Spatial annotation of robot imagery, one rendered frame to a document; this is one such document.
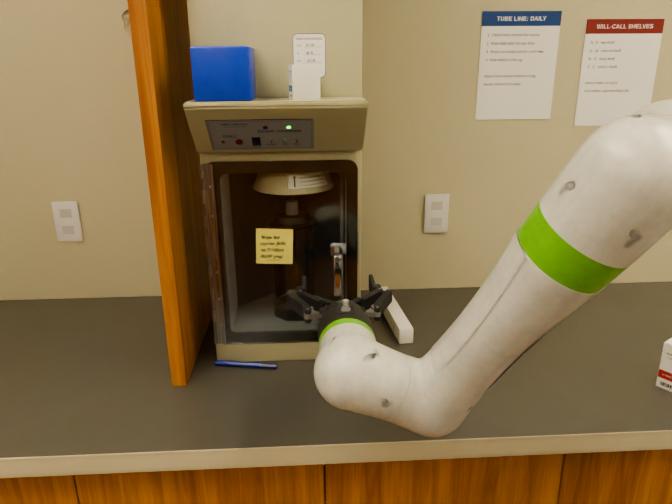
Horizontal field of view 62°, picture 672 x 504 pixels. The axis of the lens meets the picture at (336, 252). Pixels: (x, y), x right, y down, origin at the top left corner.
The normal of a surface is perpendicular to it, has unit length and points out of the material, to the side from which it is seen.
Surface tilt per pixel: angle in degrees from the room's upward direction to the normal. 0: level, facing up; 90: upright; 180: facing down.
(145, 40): 90
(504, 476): 90
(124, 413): 0
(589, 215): 91
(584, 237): 97
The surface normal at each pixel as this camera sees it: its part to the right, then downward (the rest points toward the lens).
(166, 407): 0.00, -0.95
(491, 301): -0.88, 0.04
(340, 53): 0.05, 0.32
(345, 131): 0.04, 0.90
